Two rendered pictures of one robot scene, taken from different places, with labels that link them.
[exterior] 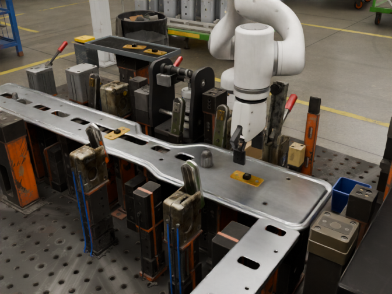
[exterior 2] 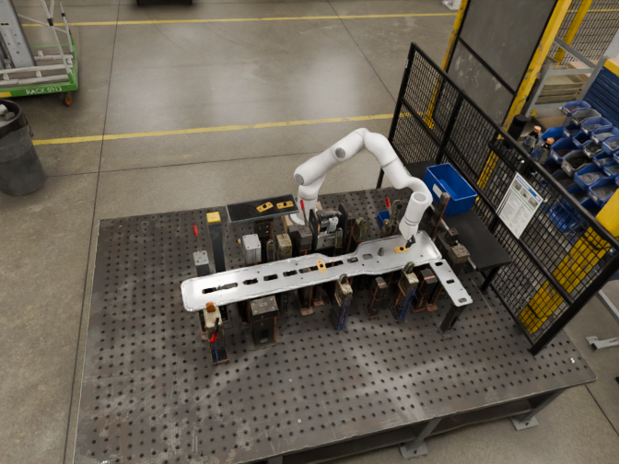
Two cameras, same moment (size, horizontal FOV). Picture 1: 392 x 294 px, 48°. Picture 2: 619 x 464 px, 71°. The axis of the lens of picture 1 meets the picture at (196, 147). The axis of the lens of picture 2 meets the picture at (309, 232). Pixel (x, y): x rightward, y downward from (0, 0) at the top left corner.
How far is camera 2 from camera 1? 197 cm
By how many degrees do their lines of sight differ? 48
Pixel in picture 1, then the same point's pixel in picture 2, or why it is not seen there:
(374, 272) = (479, 258)
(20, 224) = (288, 348)
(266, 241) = (442, 270)
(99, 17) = not seen: outside the picture
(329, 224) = (459, 251)
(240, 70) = (417, 215)
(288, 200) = (425, 249)
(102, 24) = not seen: outside the picture
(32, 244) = (312, 350)
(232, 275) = (453, 289)
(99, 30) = not seen: outside the picture
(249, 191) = (411, 254)
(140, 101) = (306, 239)
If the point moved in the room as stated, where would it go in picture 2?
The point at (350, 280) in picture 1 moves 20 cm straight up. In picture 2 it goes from (479, 265) to (493, 240)
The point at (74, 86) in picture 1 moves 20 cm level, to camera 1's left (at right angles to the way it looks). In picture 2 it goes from (254, 255) to (227, 279)
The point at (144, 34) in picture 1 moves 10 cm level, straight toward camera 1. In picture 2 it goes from (14, 135) to (22, 139)
